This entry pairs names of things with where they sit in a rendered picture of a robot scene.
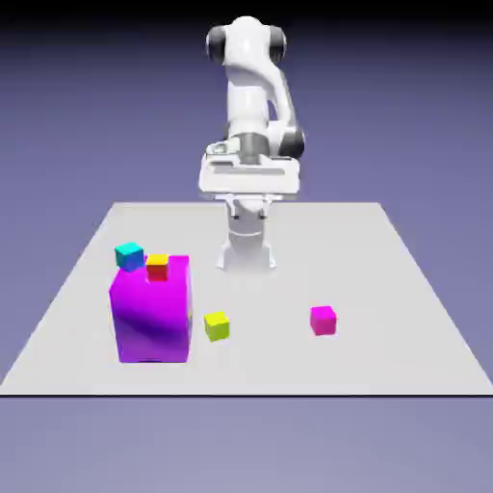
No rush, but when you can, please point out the small yellow cube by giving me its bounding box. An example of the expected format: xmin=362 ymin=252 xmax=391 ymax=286
xmin=203 ymin=310 xmax=231 ymax=343

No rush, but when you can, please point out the large purple box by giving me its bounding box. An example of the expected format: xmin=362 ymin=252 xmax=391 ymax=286
xmin=108 ymin=254 xmax=193 ymax=364

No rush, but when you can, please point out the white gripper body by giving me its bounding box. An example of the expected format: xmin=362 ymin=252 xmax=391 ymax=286
xmin=197 ymin=152 xmax=302 ymax=202

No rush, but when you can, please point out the small orange cube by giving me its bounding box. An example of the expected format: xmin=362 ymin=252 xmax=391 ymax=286
xmin=144 ymin=253 xmax=170 ymax=283

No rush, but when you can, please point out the small pink cube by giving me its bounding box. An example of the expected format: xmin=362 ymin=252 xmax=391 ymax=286
xmin=309 ymin=305 xmax=338 ymax=337

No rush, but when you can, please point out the small cyan cube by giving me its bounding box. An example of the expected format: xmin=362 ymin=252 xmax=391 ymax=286
xmin=114 ymin=241 xmax=146 ymax=273

